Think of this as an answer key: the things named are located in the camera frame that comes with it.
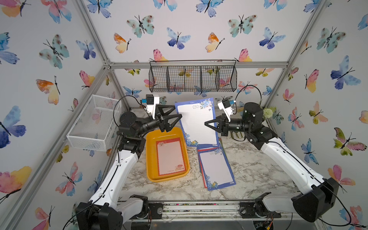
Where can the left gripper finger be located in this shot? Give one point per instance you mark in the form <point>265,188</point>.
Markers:
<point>165,110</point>
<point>170,121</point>

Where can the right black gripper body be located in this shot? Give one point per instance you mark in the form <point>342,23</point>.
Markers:
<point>238,126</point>

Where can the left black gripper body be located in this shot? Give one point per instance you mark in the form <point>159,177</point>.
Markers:
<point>146,126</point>

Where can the blue floral stationery paper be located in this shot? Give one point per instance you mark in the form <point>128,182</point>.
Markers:
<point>227,176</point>
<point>194,115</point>

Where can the yellow plastic storage tray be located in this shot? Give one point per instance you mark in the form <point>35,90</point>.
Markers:
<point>151,154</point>

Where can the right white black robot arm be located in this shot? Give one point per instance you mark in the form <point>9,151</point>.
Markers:
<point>316,194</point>

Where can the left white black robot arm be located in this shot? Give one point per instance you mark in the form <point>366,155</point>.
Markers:
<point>112,184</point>

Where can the white potted flower plant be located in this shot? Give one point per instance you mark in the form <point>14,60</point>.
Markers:
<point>268,112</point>

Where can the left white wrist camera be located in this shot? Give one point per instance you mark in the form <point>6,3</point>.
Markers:
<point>151,101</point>

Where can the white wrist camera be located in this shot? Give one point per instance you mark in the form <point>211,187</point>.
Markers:
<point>226,106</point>
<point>151,101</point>

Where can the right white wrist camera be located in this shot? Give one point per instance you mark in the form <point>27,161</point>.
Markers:
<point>226,106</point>

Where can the white mesh wall basket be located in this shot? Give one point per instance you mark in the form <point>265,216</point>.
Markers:
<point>95,125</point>

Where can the black wire wall basket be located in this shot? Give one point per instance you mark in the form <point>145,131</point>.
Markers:
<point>197,76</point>

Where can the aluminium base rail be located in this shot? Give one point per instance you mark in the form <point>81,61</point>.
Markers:
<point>170,210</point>

